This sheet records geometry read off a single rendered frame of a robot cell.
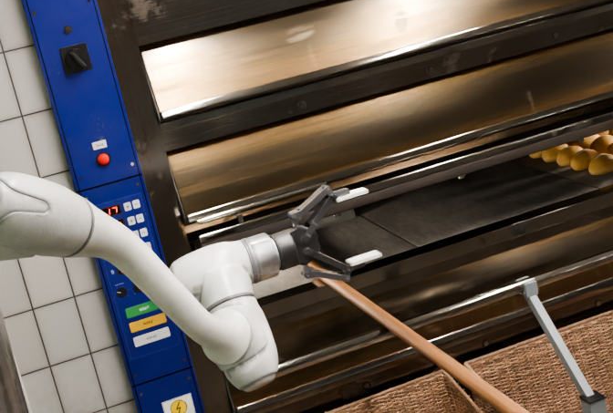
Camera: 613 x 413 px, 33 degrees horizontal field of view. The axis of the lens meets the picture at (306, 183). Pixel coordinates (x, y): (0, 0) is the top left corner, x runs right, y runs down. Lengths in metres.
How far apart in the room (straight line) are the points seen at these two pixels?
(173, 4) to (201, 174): 0.42
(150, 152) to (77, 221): 0.97
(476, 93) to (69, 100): 1.06
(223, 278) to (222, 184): 0.64
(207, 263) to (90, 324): 0.68
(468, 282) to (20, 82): 1.29
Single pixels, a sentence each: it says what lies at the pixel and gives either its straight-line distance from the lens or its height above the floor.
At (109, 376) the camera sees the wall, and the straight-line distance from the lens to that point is 2.63.
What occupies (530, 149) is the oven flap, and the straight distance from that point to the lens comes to 2.70.
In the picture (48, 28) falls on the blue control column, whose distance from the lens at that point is 2.42.
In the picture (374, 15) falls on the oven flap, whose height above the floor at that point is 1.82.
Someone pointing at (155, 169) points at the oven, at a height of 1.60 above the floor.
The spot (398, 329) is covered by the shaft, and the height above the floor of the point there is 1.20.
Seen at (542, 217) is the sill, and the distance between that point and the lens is 2.93.
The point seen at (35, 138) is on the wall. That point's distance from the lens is 2.47.
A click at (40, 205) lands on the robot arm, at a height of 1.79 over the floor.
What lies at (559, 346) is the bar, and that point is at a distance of 2.46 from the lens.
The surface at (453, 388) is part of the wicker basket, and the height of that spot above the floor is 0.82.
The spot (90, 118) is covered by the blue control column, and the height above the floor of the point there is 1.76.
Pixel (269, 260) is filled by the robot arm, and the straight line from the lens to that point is 1.99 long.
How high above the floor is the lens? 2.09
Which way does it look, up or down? 14 degrees down
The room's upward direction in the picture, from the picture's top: 13 degrees counter-clockwise
